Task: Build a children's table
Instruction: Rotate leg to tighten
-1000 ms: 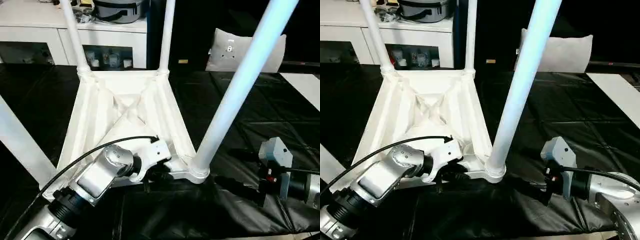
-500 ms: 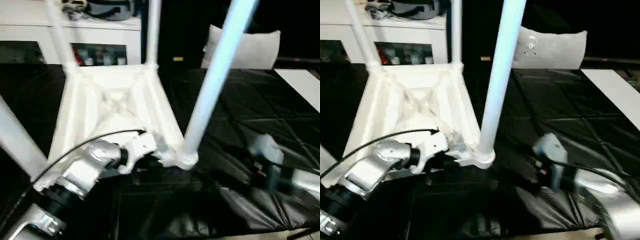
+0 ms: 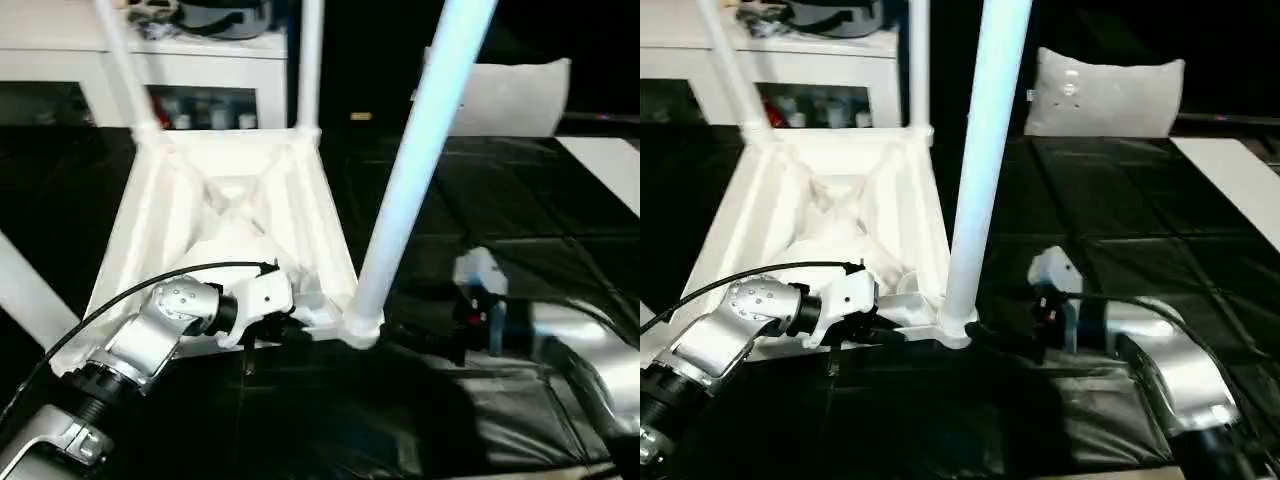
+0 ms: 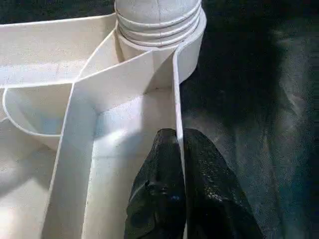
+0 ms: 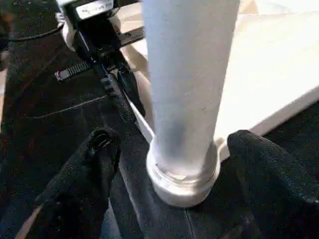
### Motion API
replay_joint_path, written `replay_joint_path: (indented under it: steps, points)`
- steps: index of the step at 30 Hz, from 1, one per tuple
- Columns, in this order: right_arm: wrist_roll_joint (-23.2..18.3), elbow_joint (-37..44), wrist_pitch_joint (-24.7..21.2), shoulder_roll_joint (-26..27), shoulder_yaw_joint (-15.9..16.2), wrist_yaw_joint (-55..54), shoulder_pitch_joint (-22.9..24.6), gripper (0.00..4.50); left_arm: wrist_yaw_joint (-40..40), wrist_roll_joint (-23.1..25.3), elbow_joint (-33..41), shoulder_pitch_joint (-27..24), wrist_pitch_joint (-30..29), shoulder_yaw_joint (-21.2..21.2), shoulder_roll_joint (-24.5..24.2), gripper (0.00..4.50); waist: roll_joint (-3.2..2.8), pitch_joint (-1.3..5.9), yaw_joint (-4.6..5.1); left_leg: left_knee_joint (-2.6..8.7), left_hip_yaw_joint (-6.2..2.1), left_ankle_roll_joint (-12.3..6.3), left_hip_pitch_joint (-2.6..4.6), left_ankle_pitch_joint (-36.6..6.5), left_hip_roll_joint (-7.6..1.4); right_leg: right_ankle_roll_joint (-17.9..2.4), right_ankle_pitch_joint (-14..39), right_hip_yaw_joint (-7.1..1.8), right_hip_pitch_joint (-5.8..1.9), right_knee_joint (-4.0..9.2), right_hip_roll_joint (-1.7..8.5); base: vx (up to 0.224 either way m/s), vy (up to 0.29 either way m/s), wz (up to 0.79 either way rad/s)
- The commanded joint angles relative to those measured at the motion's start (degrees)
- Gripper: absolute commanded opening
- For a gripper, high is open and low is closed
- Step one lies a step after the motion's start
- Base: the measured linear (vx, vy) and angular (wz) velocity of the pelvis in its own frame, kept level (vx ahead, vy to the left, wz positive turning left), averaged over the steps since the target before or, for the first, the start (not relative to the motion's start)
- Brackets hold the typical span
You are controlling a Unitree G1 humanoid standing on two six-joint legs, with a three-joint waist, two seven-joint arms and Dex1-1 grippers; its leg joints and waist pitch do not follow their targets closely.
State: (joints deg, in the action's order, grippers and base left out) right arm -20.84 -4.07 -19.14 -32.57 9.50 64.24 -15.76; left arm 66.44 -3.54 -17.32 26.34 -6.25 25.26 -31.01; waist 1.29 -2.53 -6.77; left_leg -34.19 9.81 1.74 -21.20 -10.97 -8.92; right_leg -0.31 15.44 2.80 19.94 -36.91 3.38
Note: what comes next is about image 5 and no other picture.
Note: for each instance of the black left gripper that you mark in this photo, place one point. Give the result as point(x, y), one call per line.
point(99, 42)

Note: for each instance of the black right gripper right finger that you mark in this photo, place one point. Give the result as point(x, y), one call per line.
point(274, 189)

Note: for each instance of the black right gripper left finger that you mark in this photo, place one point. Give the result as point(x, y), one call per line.
point(74, 189)

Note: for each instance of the white plastic table leg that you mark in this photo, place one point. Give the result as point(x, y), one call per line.
point(189, 74)

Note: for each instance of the white plastic table top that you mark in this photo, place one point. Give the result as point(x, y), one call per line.
point(269, 62)

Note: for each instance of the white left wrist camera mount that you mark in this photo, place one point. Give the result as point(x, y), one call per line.
point(72, 27)

